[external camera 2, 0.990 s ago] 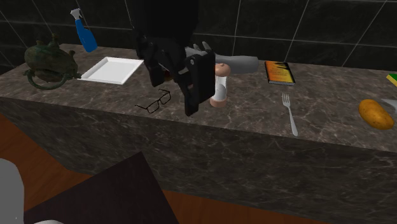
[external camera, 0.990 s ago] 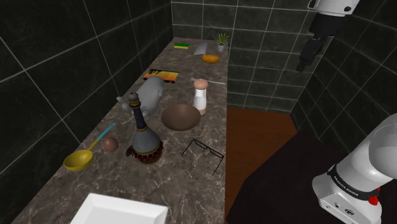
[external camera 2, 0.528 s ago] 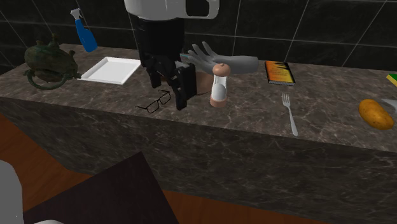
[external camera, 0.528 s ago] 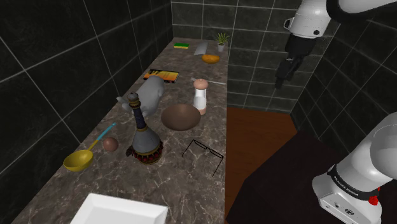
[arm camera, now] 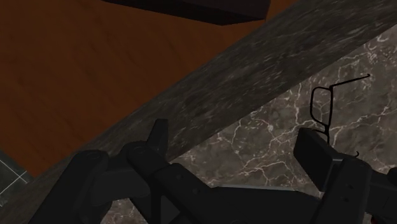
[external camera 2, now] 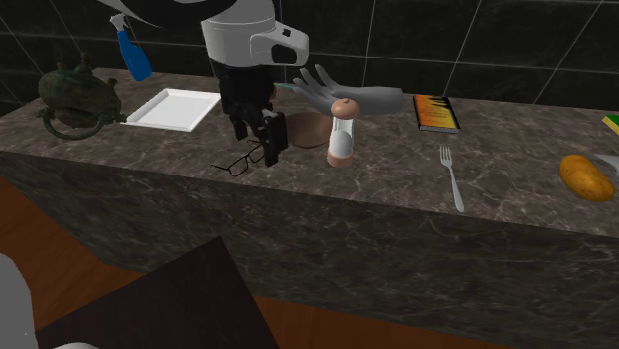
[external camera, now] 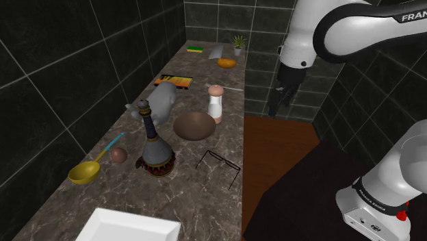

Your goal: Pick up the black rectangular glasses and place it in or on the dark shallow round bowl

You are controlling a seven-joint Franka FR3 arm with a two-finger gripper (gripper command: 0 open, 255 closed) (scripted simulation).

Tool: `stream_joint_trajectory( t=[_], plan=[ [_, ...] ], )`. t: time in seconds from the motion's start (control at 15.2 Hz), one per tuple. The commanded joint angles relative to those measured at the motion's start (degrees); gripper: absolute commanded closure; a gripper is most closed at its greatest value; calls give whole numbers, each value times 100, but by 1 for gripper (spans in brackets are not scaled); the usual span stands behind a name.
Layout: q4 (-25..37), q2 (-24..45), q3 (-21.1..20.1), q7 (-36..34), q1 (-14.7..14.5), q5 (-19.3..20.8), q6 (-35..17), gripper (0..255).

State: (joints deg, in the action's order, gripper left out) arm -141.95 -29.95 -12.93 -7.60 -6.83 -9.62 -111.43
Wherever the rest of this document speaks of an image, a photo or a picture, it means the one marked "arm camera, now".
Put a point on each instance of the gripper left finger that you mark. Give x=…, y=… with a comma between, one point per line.
x=93, y=183

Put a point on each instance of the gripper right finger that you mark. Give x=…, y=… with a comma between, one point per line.
x=347, y=186

